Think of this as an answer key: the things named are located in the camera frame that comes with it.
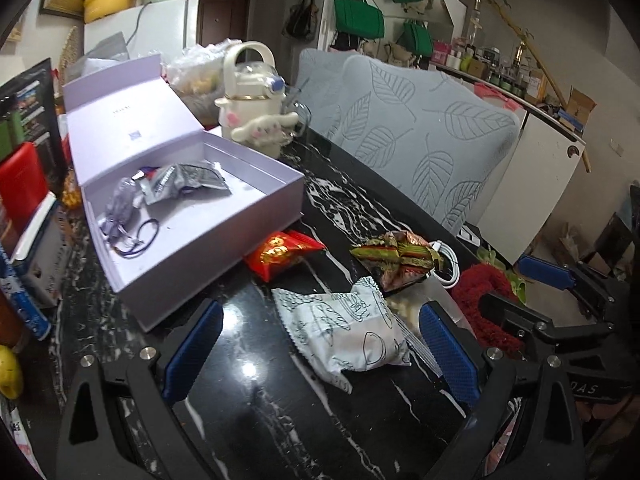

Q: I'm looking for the dark red fuzzy scrunchie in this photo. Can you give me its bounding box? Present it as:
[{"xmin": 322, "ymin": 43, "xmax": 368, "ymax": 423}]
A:
[{"xmin": 450, "ymin": 262, "xmax": 526, "ymax": 356}]

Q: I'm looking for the tall glass bottle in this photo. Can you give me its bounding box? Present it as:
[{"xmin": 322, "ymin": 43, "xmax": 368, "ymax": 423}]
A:
[{"xmin": 465, "ymin": 0, "xmax": 483, "ymax": 43}]

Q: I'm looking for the plastic bag of food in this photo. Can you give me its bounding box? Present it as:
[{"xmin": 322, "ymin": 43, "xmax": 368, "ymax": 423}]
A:
[{"xmin": 165, "ymin": 42, "xmax": 236, "ymax": 126}]

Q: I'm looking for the grey leaf-pattern chair cover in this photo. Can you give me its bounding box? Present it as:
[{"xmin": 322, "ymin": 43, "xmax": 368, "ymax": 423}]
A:
[{"xmin": 292, "ymin": 49, "xmax": 521, "ymax": 233}]

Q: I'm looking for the red box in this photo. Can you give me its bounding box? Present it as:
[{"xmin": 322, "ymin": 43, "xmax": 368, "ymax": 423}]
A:
[{"xmin": 0, "ymin": 141, "xmax": 51, "ymax": 241}]

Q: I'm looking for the brown handbag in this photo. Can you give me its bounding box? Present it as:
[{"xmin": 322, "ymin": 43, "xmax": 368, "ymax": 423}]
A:
[{"xmin": 284, "ymin": 0, "xmax": 321, "ymax": 41}]

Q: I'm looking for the bamboo stick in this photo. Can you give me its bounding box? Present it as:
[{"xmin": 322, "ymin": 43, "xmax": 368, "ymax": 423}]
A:
[{"xmin": 467, "ymin": 0, "xmax": 591, "ymax": 171}]

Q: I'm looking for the white refrigerator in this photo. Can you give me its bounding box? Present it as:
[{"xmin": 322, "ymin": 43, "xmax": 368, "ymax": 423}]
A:
[{"xmin": 82, "ymin": 0, "xmax": 201, "ymax": 61}]

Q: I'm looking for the open cardboard box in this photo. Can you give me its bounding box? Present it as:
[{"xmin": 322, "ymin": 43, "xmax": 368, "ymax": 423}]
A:
[{"xmin": 557, "ymin": 87, "xmax": 598, "ymax": 133}]

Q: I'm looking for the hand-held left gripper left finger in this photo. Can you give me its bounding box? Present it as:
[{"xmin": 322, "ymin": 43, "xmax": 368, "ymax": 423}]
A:
[{"xmin": 57, "ymin": 300, "xmax": 226, "ymax": 480}]

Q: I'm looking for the grey plastic bag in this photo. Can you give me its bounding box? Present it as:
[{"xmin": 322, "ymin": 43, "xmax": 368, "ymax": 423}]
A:
[{"xmin": 75, "ymin": 32, "xmax": 133, "ymax": 76}]

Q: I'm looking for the cream character kettle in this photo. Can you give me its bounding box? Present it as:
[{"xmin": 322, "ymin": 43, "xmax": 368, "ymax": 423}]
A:
[{"xmin": 215, "ymin": 41, "xmax": 301, "ymax": 160}]

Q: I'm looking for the clear purple packet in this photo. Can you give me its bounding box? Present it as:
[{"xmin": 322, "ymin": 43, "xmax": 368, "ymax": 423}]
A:
[{"xmin": 100, "ymin": 177, "xmax": 146, "ymax": 238}]

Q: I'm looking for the orange snack packet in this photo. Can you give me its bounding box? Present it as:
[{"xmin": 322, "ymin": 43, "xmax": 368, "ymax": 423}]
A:
[{"xmin": 60, "ymin": 170, "xmax": 83, "ymax": 208}]

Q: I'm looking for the row of jars and bottles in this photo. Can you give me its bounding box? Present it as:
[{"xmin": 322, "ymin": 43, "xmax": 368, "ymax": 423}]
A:
[{"xmin": 432, "ymin": 42, "xmax": 546, "ymax": 101}]

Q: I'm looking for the white appliance box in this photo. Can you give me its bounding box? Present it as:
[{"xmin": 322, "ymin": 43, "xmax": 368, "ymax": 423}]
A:
[{"xmin": 10, "ymin": 192, "xmax": 76, "ymax": 308}]

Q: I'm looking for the black printed box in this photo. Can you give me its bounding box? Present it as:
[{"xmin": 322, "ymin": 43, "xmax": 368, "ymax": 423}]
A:
[{"xmin": 0, "ymin": 57, "xmax": 68, "ymax": 186}]

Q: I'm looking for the white and pink plastic packet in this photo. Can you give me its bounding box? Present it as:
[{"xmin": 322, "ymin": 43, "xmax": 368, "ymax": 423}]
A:
[{"xmin": 5, "ymin": 405, "xmax": 36, "ymax": 461}]

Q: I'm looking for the yellow fruit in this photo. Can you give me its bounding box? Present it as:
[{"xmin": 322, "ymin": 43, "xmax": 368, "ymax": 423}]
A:
[{"xmin": 0, "ymin": 345, "xmax": 25, "ymax": 401}]

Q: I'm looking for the glass mug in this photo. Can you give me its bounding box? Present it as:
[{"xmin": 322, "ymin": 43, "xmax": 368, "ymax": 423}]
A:
[{"xmin": 282, "ymin": 85, "xmax": 313, "ymax": 136}]

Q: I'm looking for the lavender cardboard gift box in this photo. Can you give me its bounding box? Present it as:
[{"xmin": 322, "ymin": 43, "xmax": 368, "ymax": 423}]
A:
[{"xmin": 62, "ymin": 55, "xmax": 306, "ymax": 333}]

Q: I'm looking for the pink cloth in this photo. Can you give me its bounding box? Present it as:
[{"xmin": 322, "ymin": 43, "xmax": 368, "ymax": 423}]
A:
[{"xmin": 472, "ymin": 82, "xmax": 521, "ymax": 111}]

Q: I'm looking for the blue and white packet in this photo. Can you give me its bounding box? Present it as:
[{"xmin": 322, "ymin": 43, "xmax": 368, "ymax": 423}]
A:
[{"xmin": 0, "ymin": 245, "xmax": 51, "ymax": 341}]

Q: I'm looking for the white patterned snack packet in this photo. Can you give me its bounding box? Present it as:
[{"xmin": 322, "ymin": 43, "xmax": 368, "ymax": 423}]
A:
[{"xmin": 272, "ymin": 276, "xmax": 413, "ymax": 395}]

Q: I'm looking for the woven straw fan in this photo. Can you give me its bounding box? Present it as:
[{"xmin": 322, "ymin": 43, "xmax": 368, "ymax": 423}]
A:
[{"xmin": 59, "ymin": 25, "xmax": 83, "ymax": 81}]

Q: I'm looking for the white cabinet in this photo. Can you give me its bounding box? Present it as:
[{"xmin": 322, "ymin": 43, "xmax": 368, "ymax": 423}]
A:
[{"xmin": 435, "ymin": 62, "xmax": 587, "ymax": 266}]

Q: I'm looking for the brown door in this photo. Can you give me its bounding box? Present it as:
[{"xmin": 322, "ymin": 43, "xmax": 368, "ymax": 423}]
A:
[{"xmin": 192, "ymin": 0, "xmax": 251, "ymax": 48}]

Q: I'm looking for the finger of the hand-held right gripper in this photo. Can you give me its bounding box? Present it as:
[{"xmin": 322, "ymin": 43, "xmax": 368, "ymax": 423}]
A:
[
  {"xmin": 517, "ymin": 255, "xmax": 636, "ymax": 321},
  {"xmin": 477, "ymin": 292, "xmax": 621, "ymax": 356}
]

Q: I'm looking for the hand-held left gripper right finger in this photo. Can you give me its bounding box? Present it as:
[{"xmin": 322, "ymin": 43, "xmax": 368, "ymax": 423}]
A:
[{"xmin": 417, "ymin": 302, "xmax": 586, "ymax": 480}]

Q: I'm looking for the white charging cable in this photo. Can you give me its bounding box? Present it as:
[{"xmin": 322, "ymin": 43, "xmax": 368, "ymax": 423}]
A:
[{"xmin": 427, "ymin": 240, "xmax": 468, "ymax": 288}]

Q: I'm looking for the green and red snack packet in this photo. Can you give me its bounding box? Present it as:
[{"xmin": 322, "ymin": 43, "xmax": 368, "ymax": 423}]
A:
[{"xmin": 349, "ymin": 230, "xmax": 446, "ymax": 293}]

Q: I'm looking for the silver foil packet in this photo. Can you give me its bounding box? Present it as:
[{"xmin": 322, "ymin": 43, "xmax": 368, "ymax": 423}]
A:
[{"xmin": 140, "ymin": 161, "xmax": 232, "ymax": 206}]

